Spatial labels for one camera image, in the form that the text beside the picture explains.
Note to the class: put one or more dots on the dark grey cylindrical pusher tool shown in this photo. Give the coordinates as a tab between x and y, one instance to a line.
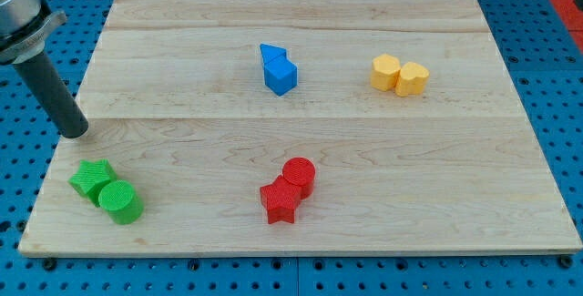
46	85

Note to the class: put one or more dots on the red star block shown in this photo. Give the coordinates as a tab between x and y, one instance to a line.
280	200

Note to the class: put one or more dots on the yellow heart block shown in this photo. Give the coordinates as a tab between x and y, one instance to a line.
412	80

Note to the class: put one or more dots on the green star block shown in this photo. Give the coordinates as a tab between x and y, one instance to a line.
91	177

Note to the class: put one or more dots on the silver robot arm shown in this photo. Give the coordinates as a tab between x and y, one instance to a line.
25	26

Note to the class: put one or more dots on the red cylinder block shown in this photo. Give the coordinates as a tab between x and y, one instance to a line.
301	173

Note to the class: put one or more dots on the blue cube block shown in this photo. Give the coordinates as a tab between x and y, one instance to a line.
280	75

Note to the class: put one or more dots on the wooden board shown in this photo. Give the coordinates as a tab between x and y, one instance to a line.
175	98

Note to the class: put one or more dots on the yellow hexagon block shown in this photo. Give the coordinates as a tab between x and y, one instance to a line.
385	72

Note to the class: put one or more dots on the green cylinder block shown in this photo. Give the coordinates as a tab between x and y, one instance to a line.
121	202

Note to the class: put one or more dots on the blue triangle block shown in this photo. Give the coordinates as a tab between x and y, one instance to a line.
269	52

